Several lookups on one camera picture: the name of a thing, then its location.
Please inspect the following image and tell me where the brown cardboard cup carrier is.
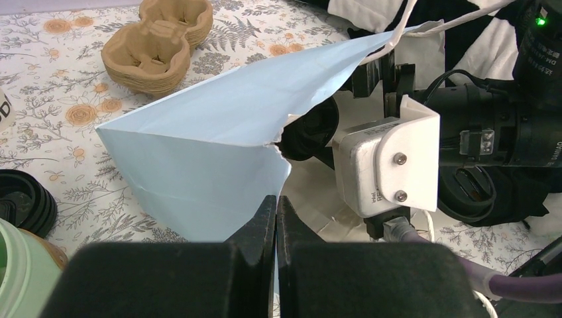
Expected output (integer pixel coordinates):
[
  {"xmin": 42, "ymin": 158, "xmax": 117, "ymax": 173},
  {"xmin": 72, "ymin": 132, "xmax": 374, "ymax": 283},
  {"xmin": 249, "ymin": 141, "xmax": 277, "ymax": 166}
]
[{"xmin": 101, "ymin": 0, "xmax": 213, "ymax": 97}]

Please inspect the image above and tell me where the black white checkered blanket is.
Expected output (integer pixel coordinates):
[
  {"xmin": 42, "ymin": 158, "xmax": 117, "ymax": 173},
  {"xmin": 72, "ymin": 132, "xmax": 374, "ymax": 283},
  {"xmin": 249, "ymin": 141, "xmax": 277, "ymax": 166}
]
[{"xmin": 290, "ymin": 0, "xmax": 562, "ymax": 238}]

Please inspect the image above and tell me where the stack of black lids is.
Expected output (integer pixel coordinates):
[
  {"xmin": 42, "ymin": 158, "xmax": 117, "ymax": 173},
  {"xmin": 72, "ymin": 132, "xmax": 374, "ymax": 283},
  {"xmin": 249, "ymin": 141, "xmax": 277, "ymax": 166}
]
[{"xmin": 1, "ymin": 169, "xmax": 58, "ymax": 239}]

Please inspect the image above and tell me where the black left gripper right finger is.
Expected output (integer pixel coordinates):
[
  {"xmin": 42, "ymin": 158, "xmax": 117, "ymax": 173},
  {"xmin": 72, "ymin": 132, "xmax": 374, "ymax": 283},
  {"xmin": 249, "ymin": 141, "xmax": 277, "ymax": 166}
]
[{"xmin": 277, "ymin": 195, "xmax": 325, "ymax": 317}]

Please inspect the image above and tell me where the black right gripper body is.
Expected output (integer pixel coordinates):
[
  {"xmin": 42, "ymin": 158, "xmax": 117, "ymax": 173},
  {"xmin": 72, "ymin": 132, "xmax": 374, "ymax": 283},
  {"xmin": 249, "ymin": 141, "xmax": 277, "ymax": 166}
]
[{"xmin": 380, "ymin": 56, "xmax": 561, "ymax": 168}]

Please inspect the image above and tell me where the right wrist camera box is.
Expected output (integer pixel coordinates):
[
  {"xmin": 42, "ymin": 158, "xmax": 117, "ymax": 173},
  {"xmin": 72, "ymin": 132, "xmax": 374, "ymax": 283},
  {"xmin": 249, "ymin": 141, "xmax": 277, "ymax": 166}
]
[{"xmin": 332, "ymin": 95, "xmax": 440, "ymax": 219}]

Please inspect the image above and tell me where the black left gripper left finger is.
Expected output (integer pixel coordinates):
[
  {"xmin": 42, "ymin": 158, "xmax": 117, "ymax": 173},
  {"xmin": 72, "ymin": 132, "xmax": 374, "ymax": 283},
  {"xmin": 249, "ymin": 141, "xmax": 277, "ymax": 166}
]
[{"xmin": 227, "ymin": 195, "xmax": 277, "ymax": 317}]

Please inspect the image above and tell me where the black cup lid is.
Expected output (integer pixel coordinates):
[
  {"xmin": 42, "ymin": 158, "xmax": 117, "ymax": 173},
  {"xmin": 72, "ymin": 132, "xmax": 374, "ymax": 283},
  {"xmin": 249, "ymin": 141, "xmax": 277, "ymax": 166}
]
[
  {"xmin": 276, "ymin": 97, "xmax": 339, "ymax": 161},
  {"xmin": 437, "ymin": 166, "xmax": 496, "ymax": 225}
]

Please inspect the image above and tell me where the floral table mat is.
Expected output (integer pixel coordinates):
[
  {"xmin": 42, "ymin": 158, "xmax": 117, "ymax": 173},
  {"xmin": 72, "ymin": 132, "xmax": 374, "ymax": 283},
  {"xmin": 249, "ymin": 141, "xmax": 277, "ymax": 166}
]
[{"xmin": 1, "ymin": 1, "xmax": 561, "ymax": 274}]

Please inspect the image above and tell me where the stack of white paper cups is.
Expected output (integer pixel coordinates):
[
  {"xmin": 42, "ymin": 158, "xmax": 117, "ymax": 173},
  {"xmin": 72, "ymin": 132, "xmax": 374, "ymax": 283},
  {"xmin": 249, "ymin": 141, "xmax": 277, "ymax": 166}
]
[{"xmin": 0, "ymin": 89, "xmax": 16, "ymax": 132}]

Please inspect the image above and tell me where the green cup holder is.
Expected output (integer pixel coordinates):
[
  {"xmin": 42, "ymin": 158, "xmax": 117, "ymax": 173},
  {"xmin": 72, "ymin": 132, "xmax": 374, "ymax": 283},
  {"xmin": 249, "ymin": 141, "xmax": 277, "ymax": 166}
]
[{"xmin": 1, "ymin": 219, "xmax": 68, "ymax": 317}]

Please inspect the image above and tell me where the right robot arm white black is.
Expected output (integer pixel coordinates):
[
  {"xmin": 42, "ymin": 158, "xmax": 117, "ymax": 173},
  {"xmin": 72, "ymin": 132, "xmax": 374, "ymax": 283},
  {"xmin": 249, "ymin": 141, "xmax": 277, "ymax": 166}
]
[{"xmin": 344, "ymin": 1, "xmax": 561, "ymax": 168}]

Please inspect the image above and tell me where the light blue paper bag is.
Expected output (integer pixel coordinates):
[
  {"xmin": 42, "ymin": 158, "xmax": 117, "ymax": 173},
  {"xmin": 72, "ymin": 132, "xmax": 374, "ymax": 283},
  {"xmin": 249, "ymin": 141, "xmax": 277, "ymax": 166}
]
[{"xmin": 95, "ymin": 0, "xmax": 519, "ymax": 243}]

